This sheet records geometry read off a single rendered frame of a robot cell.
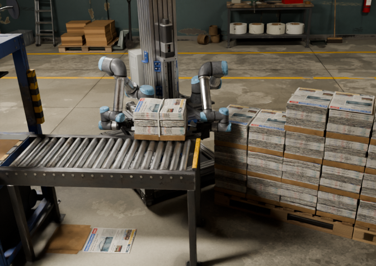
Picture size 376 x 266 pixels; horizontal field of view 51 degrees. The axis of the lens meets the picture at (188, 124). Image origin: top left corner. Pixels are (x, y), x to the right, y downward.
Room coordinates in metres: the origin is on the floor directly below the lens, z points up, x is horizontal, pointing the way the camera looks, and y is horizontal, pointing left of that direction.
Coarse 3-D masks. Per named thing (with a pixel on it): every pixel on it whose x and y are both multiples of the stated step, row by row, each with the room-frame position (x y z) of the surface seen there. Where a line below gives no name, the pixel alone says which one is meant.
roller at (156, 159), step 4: (160, 144) 2.59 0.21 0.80; (164, 144) 2.63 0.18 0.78; (160, 148) 2.53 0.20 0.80; (156, 152) 2.48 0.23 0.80; (160, 152) 2.48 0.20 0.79; (156, 156) 2.42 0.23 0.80; (160, 156) 2.44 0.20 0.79; (156, 160) 2.36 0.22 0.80; (160, 160) 2.41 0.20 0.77; (152, 164) 2.31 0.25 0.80; (156, 164) 2.32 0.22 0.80; (152, 168) 2.26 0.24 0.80; (156, 168) 2.28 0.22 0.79
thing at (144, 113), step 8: (144, 104) 2.80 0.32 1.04; (152, 104) 2.81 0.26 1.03; (136, 112) 2.66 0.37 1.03; (144, 112) 2.66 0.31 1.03; (152, 112) 2.66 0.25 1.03; (136, 120) 2.67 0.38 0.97; (144, 120) 2.66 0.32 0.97; (152, 120) 2.66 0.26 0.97; (136, 128) 2.67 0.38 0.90; (144, 128) 2.66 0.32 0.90; (152, 128) 2.66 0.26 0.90
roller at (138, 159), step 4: (144, 140) 2.67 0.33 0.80; (144, 144) 2.60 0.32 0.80; (140, 148) 2.54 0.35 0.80; (144, 148) 2.56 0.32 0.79; (140, 152) 2.48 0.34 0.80; (144, 152) 2.53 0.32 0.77; (136, 156) 2.43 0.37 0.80; (140, 156) 2.43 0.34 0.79; (136, 160) 2.37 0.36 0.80; (140, 160) 2.40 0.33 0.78; (136, 164) 2.32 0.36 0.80; (132, 168) 2.27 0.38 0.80; (136, 168) 2.28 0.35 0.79
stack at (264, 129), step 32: (256, 128) 2.79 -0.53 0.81; (224, 160) 2.91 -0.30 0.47; (256, 160) 2.78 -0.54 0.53; (288, 160) 2.67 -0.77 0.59; (352, 160) 2.48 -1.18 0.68; (256, 192) 2.78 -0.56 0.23; (288, 192) 2.66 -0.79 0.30; (320, 192) 2.56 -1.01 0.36; (352, 192) 2.46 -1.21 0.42; (352, 224) 2.44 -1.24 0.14
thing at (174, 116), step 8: (168, 104) 2.81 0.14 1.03; (176, 104) 2.79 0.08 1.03; (184, 104) 2.79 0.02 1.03; (168, 112) 2.65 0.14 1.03; (176, 112) 2.65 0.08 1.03; (184, 112) 2.72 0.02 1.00; (168, 120) 2.65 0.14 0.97; (176, 120) 2.64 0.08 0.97; (184, 120) 2.66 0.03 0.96; (168, 128) 2.65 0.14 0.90; (176, 128) 2.64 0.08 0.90; (184, 128) 2.63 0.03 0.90
